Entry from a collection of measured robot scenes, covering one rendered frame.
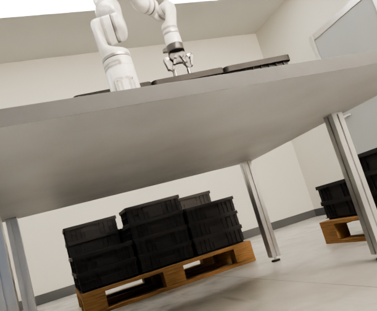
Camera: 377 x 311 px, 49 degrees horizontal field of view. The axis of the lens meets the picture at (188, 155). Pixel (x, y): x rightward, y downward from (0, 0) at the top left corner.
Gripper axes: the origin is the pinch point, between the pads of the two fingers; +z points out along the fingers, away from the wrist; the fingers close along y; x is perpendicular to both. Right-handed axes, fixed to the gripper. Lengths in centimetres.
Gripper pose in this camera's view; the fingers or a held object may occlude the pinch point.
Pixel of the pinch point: (182, 74)
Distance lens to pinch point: 186.1
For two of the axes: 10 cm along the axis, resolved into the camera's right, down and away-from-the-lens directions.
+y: 9.5, -2.3, 2.2
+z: 2.7, 9.5, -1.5
